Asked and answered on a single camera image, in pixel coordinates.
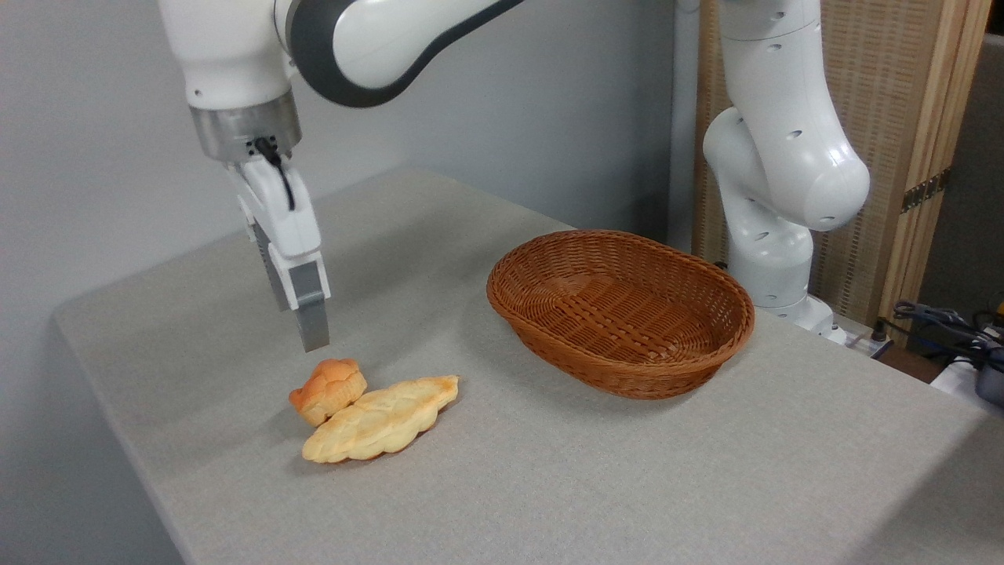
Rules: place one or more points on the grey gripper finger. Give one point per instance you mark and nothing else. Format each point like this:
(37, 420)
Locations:
(310, 294)
(268, 267)

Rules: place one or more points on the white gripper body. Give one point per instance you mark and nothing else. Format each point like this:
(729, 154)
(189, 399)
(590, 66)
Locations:
(286, 227)

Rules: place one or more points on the round knotted bread roll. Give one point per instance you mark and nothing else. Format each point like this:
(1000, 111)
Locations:
(328, 388)

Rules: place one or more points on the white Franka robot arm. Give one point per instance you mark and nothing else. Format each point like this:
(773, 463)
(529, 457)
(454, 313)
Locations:
(784, 157)

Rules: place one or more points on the long flat braided bread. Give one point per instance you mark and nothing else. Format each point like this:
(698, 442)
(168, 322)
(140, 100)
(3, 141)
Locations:
(388, 420)

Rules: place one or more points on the grey tablecloth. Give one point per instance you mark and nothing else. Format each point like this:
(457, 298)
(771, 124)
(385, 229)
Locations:
(549, 471)

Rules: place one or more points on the brown wicker basket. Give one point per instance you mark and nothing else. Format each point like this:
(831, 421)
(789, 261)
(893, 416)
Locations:
(667, 353)

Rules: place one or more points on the white vertical pipe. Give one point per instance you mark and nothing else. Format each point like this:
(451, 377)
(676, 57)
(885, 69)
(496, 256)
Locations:
(682, 118)

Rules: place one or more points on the metal screen hinge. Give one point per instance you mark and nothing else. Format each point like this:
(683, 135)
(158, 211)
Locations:
(925, 191)

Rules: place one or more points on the wooden rattan folding screen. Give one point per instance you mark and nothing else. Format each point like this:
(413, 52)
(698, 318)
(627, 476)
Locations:
(910, 78)

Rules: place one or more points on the white sheet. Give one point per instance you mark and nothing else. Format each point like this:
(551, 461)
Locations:
(953, 378)

